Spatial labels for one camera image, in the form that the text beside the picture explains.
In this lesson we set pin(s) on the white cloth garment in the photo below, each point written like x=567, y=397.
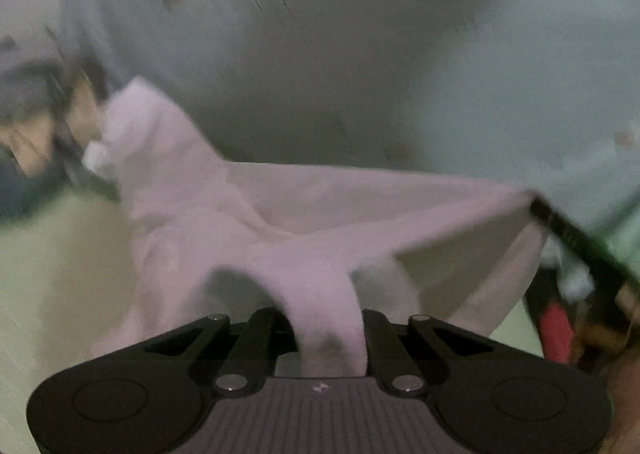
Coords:
x=319, y=243

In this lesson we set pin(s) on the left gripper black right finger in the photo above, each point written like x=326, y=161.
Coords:
x=389, y=362

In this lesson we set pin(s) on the red object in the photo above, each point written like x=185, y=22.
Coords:
x=555, y=333

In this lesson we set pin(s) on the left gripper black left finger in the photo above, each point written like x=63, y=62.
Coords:
x=253, y=358

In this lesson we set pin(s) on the green grid cutting mat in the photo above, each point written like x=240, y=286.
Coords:
x=66, y=279

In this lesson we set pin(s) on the blue patterned clothes pile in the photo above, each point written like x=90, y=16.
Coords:
x=50, y=115

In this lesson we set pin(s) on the light blue carrot-print storage bag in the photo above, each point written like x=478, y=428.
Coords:
x=542, y=93

